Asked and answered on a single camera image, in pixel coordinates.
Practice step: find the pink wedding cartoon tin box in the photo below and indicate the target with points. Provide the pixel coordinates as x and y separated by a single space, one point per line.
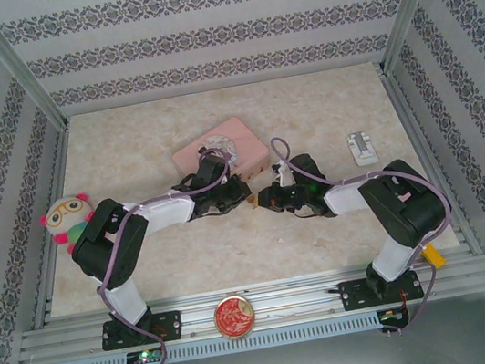
241 145

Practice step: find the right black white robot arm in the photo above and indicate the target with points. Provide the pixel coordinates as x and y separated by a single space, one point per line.
403 207

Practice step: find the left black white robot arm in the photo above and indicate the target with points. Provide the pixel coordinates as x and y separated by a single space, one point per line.
110 249

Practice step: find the small pale scrap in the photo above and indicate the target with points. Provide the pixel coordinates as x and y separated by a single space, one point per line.
281 240

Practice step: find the white folding phone stand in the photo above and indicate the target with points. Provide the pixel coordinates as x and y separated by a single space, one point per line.
362 148

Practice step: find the red round tin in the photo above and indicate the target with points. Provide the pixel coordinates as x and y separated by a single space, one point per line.
233 316

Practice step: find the pink owl plush toy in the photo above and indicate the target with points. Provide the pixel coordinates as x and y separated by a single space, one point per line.
65 212

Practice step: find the right small circuit board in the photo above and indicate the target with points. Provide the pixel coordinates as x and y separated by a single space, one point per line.
393 316

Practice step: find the small circuit board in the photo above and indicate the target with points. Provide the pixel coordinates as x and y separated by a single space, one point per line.
393 316
144 356

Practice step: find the left small circuit board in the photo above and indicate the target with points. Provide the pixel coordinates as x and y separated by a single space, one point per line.
144 356

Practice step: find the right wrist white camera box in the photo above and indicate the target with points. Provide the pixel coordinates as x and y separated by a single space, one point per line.
282 175

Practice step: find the aluminium mounting rail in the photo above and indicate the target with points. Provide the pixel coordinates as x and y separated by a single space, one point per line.
289 299

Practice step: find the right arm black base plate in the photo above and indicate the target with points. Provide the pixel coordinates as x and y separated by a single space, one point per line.
355 295

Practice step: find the aluminium side rail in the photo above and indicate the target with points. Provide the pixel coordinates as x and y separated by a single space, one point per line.
417 117
51 184

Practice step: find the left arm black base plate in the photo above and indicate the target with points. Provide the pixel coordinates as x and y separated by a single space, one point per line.
170 325

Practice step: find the aluminium frame post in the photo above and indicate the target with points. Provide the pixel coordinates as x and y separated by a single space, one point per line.
412 2
12 66

